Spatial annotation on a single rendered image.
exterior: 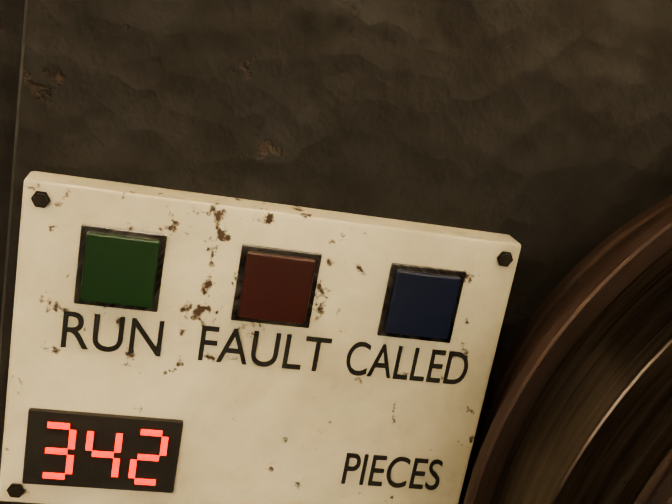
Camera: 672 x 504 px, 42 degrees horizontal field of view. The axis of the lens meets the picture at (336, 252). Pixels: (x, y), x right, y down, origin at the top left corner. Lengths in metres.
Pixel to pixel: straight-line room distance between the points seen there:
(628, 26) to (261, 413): 0.29
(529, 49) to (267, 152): 0.15
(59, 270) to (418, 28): 0.22
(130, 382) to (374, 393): 0.13
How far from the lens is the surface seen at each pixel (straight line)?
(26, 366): 0.48
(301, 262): 0.45
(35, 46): 0.46
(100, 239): 0.44
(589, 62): 0.50
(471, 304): 0.48
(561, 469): 0.39
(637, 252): 0.43
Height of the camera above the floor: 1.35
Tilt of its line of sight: 16 degrees down
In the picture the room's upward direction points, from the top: 10 degrees clockwise
